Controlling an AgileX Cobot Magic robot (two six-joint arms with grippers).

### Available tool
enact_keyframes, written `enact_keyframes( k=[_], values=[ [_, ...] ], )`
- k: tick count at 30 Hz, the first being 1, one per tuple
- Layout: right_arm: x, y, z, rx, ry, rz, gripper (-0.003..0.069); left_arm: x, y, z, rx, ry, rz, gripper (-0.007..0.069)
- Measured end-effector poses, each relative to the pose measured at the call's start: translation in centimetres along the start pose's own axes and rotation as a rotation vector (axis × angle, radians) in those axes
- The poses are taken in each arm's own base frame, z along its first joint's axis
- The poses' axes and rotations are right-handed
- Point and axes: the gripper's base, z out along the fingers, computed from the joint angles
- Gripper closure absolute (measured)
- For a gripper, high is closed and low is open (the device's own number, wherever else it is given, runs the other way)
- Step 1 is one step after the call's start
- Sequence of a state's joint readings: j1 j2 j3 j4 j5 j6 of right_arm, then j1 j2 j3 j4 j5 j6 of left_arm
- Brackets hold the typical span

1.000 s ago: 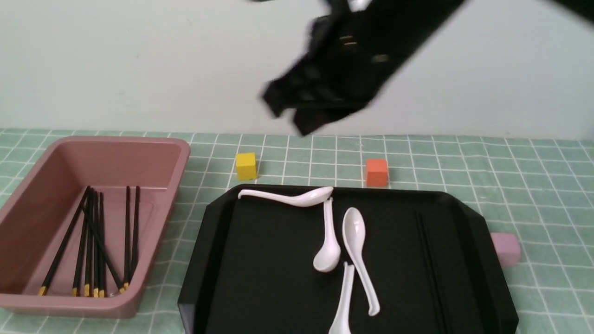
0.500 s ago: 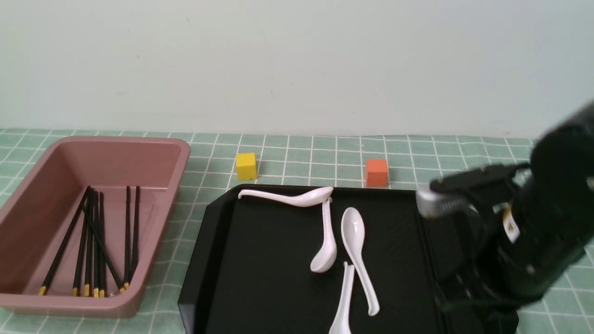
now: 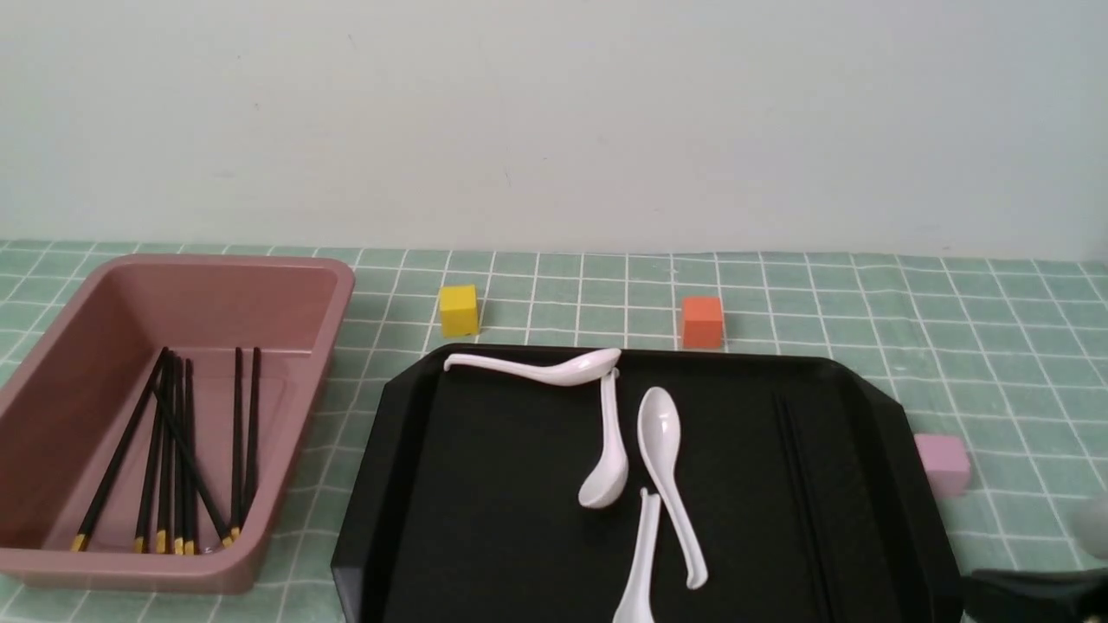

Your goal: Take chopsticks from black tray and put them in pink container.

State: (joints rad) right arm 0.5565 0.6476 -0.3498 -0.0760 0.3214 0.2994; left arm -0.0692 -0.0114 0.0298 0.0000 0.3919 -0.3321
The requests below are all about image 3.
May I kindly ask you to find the black chopstick rightmost in bin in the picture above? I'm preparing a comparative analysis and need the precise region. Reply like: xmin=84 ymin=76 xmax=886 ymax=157
xmin=244 ymin=347 xmax=261 ymax=517

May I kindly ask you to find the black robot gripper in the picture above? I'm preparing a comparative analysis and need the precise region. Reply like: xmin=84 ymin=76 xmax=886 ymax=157
xmin=960 ymin=570 xmax=1107 ymax=622

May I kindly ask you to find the black chopstick gold tip tray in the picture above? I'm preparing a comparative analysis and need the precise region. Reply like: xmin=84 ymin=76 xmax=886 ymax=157
xmin=155 ymin=394 xmax=234 ymax=549

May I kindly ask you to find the white spoon at bottom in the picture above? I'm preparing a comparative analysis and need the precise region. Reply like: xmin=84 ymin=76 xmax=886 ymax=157
xmin=612 ymin=488 xmax=661 ymax=622

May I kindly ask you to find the orange cube block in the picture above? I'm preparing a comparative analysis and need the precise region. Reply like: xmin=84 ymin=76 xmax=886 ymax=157
xmin=680 ymin=296 xmax=725 ymax=350

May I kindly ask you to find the green checkered tablecloth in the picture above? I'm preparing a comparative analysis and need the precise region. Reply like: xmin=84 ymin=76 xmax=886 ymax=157
xmin=1 ymin=238 xmax=1107 ymax=622

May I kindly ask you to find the pink cube block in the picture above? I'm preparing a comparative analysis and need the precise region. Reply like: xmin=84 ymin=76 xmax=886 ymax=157
xmin=914 ymin=435 xmax=972 ymax=499

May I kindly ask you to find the black plastic tray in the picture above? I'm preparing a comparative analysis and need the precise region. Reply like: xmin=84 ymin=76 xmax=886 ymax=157
xmin=332 ymin=344 xmax=963 ymax=622

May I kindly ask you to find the black chopstick leftmost in bin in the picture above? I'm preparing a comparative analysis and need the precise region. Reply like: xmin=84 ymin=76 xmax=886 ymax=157
xmin=70 ymin=347 xmax=170 ymax=552

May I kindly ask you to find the white spoon bowl up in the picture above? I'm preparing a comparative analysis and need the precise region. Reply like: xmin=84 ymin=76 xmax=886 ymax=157
xmin=637 ymin=386 xmax=709 ymax=591

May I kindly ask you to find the yellow cube block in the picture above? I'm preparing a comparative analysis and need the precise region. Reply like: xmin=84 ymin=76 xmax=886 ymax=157
xmin=439 ymin=284 xmax=480 ymax=338

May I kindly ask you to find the black chopstick right on tray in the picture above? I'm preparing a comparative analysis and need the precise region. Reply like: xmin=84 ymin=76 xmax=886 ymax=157
xmin=771 ymin=394 xmax=834 ymax=622

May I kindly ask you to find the black chopstick in bin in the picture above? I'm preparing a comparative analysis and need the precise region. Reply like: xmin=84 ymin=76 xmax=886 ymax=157
xmin=133 ymin=350 xmax=170 ymax=555
xmin=171 ymin=353 xmax=187 ymax=556
xmin=70 ymin=347 xmax=170 ymax=552
xmin=155 ymin=350 xmax=175 ymax=555
xmin=244 ymin=347 xmax=261 ymax=517

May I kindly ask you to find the white spoon on tray rim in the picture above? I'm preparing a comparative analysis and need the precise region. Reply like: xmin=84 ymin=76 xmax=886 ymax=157
xmin=443 ymin=348 xmax=622 ymax=387

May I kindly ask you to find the white spoon bowl down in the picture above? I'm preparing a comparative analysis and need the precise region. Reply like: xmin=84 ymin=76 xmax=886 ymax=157
xmin=577 ymin=369 xmax=629 ymax=510

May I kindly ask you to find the black chopstick crossing in bin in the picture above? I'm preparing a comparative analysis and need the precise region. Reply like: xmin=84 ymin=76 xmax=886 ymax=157
xmin=184 ymin=358 xmax=196 ymax=556

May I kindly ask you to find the pink plastic bin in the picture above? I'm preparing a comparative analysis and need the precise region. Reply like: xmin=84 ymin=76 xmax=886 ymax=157
xmin=1 ymin=254 xmax=355 ymax=594

